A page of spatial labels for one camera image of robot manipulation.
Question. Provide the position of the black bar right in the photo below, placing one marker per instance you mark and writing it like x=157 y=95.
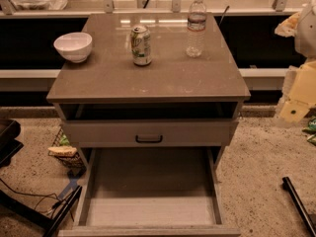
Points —
x=309 y=219

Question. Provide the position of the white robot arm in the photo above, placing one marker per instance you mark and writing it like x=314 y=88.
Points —
x=301 y=26

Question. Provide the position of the clear plastic water bottle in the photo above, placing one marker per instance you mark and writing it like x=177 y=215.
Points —
x=196 y=27

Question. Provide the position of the black chair base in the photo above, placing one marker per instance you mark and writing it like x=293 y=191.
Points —
x=9 y=145

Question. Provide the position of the white bowl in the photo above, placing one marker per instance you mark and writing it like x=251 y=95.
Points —
x=74 y=47

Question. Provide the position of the green snack bags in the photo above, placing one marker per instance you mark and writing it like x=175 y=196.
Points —
x=310 y=129

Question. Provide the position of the black stand left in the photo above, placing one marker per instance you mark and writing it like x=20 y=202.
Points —
x=49 y=225

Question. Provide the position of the grey drawer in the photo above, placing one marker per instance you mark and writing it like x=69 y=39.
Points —
x=150 y=192
x=128 y=133

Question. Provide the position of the green white soda can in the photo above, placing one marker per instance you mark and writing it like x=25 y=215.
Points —
x=140 y=45

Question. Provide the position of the grey drawer cabinet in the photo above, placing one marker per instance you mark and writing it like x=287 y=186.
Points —
x=110 y=86

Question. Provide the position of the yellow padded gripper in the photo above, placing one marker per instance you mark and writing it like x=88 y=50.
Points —
x=306 y=34

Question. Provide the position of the wire basket with snacks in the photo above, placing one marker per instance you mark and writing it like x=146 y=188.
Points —
x=64 y=152

